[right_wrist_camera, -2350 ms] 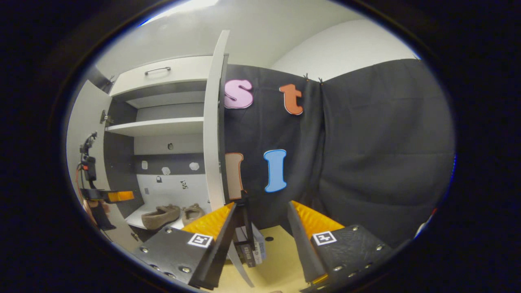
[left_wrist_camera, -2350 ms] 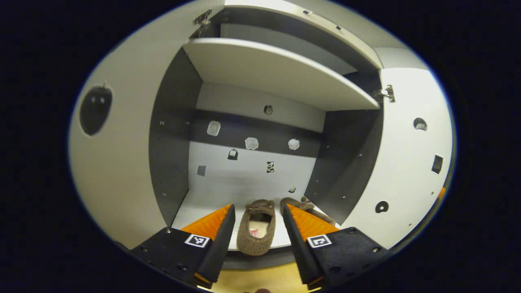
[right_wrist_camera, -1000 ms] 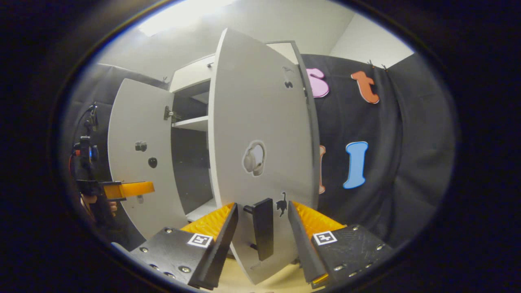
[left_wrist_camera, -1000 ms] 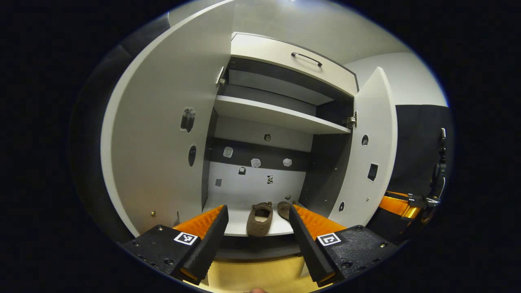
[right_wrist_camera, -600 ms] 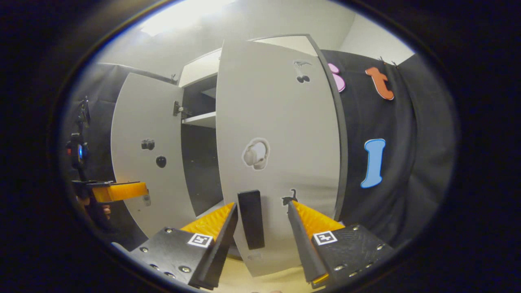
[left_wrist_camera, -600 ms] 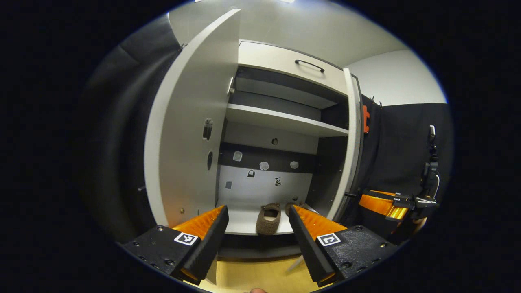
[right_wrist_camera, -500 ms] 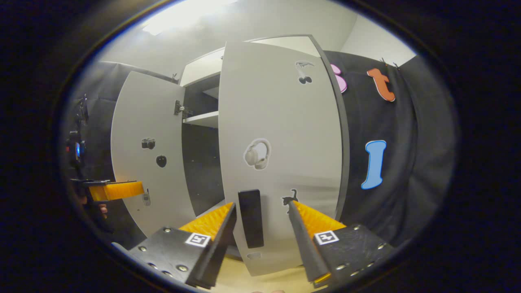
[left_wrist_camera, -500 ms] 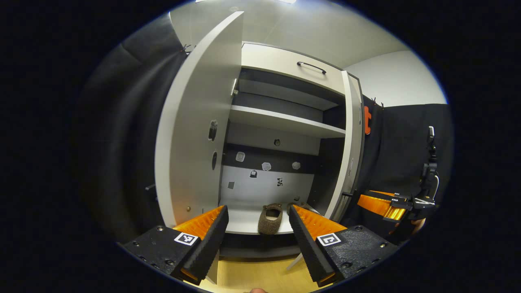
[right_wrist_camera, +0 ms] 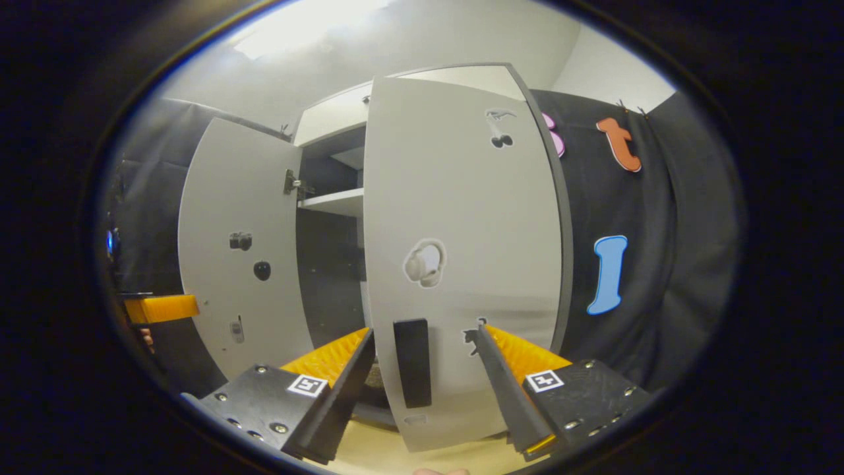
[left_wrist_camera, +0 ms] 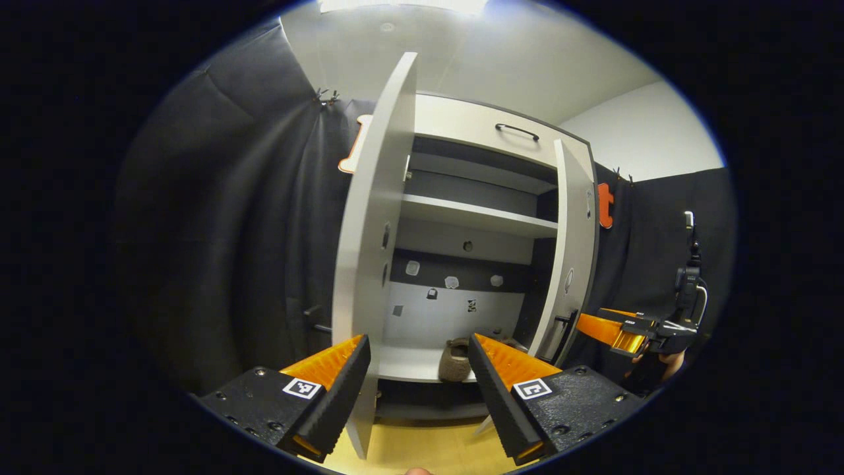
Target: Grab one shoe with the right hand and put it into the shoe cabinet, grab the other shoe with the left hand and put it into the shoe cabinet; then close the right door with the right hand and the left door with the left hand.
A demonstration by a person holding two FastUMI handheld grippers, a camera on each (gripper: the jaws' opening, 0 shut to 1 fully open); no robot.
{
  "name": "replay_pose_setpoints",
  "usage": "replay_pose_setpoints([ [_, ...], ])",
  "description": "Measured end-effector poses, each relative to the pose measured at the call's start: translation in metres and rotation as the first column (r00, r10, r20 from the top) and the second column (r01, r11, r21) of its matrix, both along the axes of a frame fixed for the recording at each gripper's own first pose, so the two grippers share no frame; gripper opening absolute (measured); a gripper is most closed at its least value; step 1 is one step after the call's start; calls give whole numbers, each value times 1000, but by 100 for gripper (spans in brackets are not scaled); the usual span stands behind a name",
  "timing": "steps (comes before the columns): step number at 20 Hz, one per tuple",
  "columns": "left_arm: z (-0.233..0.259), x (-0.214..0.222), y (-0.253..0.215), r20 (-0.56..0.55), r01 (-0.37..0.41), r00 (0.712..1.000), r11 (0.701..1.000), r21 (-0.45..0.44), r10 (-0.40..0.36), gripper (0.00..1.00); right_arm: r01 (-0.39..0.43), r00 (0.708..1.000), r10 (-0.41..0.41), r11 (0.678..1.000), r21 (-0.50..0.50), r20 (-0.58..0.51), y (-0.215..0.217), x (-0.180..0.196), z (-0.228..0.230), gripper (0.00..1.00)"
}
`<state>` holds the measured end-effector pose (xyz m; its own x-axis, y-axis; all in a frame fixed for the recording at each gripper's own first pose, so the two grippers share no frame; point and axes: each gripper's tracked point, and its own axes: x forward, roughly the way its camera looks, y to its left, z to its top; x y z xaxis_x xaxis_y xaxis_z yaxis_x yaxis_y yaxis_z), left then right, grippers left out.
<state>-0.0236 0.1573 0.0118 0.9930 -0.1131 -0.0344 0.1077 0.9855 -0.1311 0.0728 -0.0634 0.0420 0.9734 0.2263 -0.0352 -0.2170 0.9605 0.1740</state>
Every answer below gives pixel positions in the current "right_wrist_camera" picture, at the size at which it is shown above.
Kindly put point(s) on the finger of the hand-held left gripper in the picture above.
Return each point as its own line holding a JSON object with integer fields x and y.
{"x": 161, "y": 309}

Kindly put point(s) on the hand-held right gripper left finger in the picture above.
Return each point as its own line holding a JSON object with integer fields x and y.
{"x": 346, "y": 396}

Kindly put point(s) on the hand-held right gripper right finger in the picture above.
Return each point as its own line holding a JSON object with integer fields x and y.
{"x": 508, "y": 396}

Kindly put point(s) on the white shoe cabinet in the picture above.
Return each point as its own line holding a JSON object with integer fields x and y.
{"x": 330, "y": 284}

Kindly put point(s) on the white shoe cabinet door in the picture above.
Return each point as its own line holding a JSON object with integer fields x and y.
{"x": 461, "y": 211}
{"x": 237, "y": 198}

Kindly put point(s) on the metal door hinge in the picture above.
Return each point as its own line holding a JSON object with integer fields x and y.
{"x": 295, "y": 185}

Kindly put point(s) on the white cabinet shelf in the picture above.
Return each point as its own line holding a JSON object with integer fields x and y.
{"x": 336, "y": 201}

